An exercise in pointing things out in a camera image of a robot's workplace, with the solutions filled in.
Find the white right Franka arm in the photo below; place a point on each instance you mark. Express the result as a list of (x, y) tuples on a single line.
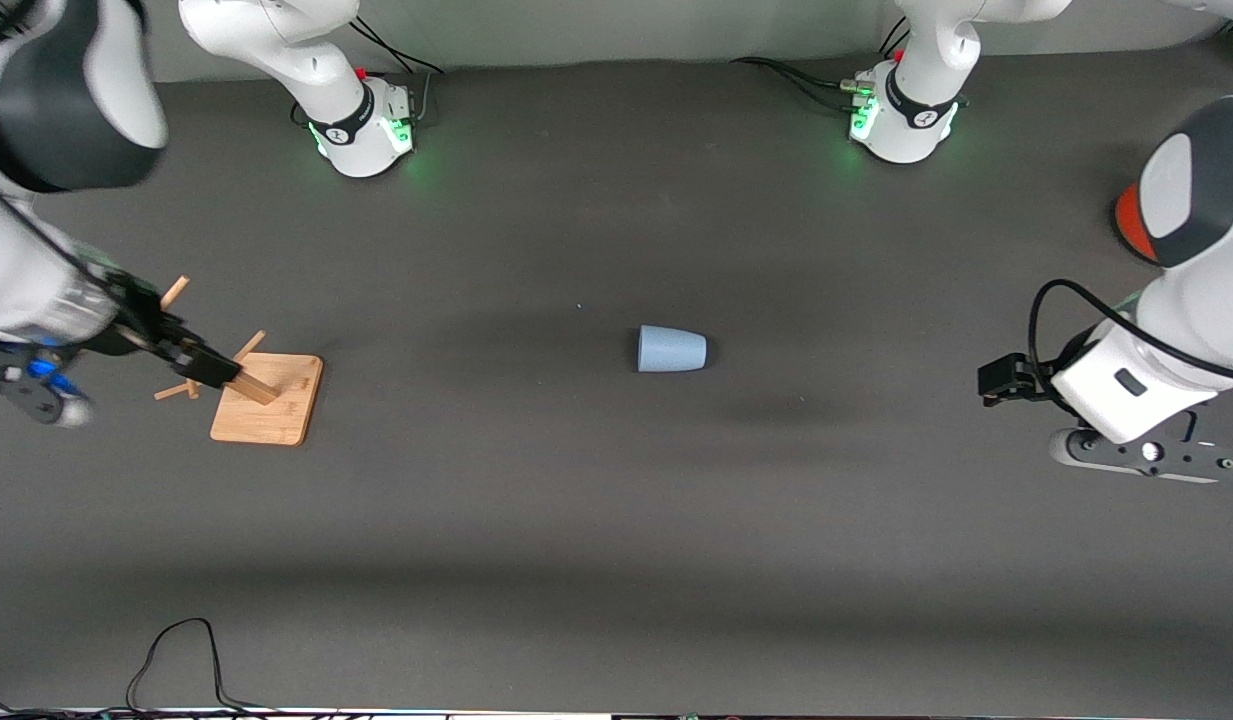
[(326, 80)]

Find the light blue plastic cup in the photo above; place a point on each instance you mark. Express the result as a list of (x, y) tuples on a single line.
[(671, 350)]

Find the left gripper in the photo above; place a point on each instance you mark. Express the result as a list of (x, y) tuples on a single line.
[(1038, 380)]

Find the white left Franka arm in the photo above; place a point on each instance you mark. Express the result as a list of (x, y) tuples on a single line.
[(916, 120)]

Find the orange can with grey lid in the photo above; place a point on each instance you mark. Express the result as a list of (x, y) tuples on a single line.
[(1134, 225)]

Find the wooden mug tree rack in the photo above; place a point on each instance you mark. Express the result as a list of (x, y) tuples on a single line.
[(271, 405)]

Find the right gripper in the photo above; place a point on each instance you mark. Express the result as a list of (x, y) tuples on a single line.
[(138, 320)]

